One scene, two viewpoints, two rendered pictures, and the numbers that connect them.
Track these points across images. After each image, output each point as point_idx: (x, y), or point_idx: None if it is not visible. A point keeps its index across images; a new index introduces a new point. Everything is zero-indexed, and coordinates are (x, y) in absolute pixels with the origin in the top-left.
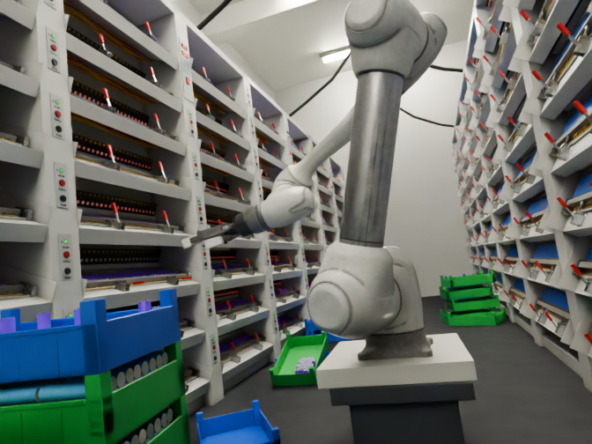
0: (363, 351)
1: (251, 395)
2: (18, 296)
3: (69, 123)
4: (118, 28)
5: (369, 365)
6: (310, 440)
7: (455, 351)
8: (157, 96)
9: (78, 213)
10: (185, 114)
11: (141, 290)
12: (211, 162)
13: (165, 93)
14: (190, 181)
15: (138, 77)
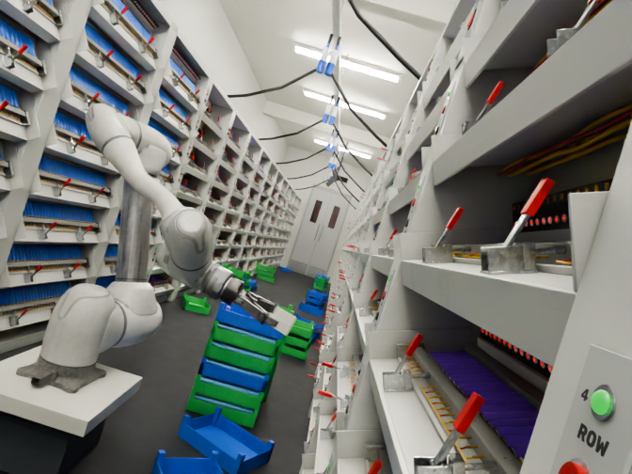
0: (101, 371)
1: None
2: None
3: (380, 227)
4: (441, 81)
5: (104, 367)
6: None
7: (28, 356)
8: (434, 122)
9: (356, 296)
10: (444, 104)
11: (338, 383)
12: (450, 164)
13: (437, 106)
14: (399, 243)
15: (424, 125)
